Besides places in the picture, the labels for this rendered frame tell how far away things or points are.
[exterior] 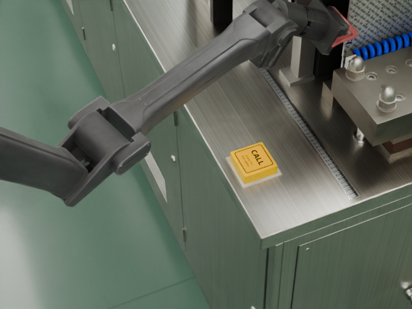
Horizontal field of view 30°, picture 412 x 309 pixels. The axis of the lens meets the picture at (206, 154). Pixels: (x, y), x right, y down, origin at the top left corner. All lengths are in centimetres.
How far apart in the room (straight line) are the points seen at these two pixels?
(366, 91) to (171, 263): 116
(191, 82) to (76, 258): 137
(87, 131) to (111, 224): 144
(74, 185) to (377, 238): 72
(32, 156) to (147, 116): 24
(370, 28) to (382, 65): 8
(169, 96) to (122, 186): 149
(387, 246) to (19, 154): 93
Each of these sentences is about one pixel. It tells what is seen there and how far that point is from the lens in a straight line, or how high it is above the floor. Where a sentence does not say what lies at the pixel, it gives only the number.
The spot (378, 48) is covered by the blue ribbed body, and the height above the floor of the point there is 104.
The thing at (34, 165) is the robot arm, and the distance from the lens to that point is 100.
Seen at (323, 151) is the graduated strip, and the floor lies 90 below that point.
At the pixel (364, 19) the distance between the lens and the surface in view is 152.
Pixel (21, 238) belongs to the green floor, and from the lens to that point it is 258.
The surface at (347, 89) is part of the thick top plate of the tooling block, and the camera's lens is 148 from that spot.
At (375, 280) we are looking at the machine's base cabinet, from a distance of 176.
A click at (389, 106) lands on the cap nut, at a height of 104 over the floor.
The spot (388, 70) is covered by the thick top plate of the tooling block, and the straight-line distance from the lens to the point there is 153.
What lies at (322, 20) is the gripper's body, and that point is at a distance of 144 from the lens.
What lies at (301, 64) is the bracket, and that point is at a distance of 164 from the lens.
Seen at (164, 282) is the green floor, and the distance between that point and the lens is 241.
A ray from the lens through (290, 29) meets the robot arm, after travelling 134.
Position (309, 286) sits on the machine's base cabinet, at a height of 66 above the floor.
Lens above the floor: 203
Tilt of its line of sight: 48 degrees down
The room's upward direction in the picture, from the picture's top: 2 degrees counter-clockwise
